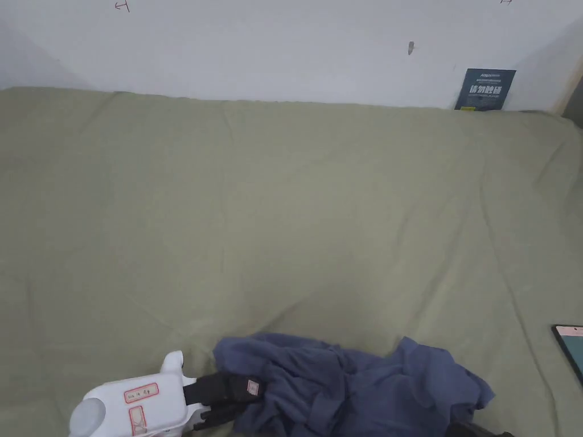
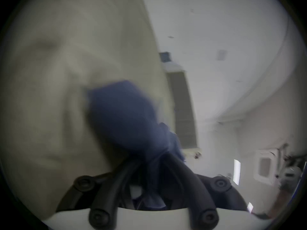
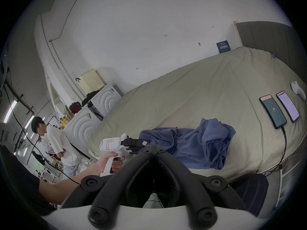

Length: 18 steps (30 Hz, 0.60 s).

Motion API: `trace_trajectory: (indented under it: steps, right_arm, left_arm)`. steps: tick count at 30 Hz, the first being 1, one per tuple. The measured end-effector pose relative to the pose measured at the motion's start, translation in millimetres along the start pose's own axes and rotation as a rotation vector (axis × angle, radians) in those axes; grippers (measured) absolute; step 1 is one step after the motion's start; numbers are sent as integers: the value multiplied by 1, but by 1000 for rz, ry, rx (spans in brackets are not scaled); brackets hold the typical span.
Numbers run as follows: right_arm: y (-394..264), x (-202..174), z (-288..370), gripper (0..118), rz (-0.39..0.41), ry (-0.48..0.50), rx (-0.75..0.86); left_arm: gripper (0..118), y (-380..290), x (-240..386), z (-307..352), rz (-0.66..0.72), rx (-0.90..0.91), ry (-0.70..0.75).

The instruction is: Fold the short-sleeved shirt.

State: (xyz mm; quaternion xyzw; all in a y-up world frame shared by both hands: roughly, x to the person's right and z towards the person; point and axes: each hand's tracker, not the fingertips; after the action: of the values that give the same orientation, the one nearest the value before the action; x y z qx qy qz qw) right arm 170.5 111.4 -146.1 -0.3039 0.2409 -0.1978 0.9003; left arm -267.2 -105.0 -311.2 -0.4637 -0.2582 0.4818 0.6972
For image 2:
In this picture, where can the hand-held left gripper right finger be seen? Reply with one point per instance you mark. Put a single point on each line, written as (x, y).
(196, 190)

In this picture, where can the dark blue shirt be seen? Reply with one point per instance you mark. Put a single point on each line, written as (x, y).
(129, 118)

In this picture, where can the bed with beige sheet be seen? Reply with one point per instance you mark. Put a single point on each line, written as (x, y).
(60, 80)

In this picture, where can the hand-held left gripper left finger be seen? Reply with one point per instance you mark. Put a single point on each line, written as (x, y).
(105, 195)

